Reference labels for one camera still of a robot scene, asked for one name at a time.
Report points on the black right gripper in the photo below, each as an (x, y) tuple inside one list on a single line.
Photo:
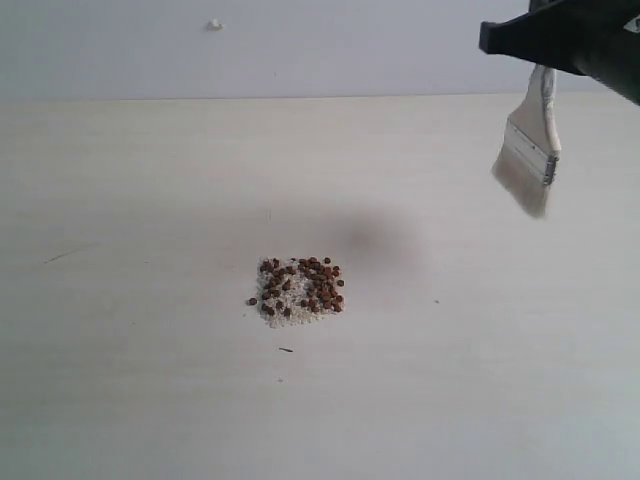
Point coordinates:
[(597, 39)]

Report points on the white wooden paint brush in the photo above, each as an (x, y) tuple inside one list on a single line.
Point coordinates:
[(527, 161)]

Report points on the rice and red beans pile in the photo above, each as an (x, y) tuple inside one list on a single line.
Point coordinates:
[(297, 290)]

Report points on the small white wall hook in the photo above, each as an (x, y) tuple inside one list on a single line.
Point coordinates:
[(214, 25)]

